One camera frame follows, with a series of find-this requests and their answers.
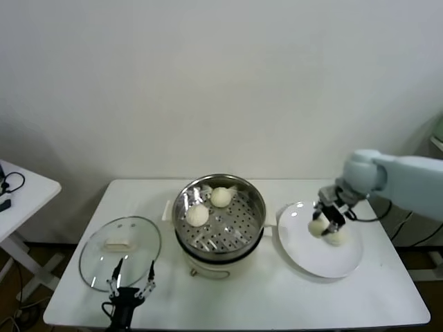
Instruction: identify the black looped cable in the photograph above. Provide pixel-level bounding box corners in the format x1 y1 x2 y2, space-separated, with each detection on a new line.
2 172 26 192

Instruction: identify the light floor cable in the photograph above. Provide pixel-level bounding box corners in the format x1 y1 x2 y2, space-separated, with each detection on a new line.
0 299 39 332

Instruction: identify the black floor cable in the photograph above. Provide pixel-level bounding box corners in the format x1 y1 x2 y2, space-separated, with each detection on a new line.
390 207 443 250

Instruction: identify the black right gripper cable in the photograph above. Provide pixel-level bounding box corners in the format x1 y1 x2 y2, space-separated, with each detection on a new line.
345 199 393 223

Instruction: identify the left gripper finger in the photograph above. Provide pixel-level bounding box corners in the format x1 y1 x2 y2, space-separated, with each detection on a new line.
105 257 125 300
134 261 157 300

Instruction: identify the stainless steel steamer basket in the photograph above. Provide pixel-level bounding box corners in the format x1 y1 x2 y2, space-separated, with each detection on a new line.
172 174 267 259

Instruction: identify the white metal floor frame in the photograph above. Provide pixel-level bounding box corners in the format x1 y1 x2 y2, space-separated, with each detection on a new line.
0 238 66 302
392 246 443 282

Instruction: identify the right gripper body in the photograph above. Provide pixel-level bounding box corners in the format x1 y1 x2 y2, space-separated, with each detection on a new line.
318 185 358 211

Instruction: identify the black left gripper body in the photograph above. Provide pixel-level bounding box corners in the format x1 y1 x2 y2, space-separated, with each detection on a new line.
109 286 145 309

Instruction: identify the glass lid with white handle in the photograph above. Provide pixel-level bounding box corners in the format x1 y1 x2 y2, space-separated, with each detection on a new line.
78 215 163 293

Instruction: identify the white electric cooker base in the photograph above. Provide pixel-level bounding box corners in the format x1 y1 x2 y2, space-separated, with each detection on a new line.
161 199 278 279

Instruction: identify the white side table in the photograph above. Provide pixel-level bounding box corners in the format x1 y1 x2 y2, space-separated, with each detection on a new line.
0 159 63 243

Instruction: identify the white round plate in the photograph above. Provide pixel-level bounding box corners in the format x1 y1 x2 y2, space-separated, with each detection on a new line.
276 201 365 279

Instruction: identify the white steamed baozi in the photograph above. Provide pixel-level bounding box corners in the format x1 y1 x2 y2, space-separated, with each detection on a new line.
186 205 210 228
210 187 231 209
307 220 329 239
325 230 349 247

